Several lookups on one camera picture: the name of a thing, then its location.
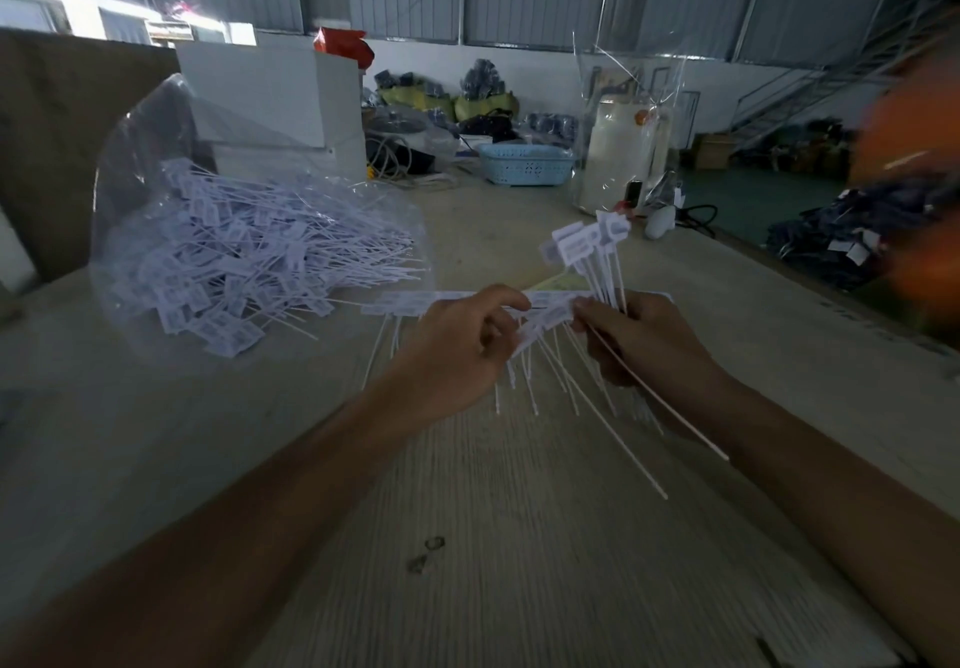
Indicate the black bag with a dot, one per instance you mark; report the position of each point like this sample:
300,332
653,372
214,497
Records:
487,124

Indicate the white box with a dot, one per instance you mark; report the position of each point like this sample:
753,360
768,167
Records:
262,90

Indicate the person's right hand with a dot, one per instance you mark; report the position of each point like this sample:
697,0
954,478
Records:
652,352

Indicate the joined strip of white tags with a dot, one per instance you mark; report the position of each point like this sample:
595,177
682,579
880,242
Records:
551,309

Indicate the person's left hand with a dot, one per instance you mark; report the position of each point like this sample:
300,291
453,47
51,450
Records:
442,360

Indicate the metal staircase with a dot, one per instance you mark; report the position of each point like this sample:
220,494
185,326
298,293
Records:
810,82

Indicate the white roll in clear wrap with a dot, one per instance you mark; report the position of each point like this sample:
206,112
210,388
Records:
622,150

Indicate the person's right forearm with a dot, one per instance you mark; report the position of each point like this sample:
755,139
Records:
847,510

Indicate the pile of white tag ties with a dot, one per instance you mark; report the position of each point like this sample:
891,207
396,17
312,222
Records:
247,255

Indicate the person's right thumb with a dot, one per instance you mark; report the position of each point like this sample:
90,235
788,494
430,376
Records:
596,313

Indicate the red bag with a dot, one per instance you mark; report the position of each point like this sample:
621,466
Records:
341,45

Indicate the blue plastic basket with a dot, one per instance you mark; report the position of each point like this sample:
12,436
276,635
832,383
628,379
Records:
525,163

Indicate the pile of dark garments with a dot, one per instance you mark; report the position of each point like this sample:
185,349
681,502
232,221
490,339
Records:
847,232

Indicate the bundle of tag ties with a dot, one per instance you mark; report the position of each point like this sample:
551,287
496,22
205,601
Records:
579,244

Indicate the person's left forearm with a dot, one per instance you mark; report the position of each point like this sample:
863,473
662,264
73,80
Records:
225,532

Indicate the yellow sacks of dark goods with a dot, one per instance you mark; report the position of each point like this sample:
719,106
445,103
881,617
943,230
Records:
450,94

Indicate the large clear plastic bag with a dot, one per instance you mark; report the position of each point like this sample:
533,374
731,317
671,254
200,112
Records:
150,165

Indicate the cardboard box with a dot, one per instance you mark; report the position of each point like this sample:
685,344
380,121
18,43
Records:
714,151

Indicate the person's left thumb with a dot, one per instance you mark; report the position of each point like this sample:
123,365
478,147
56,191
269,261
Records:
504,298

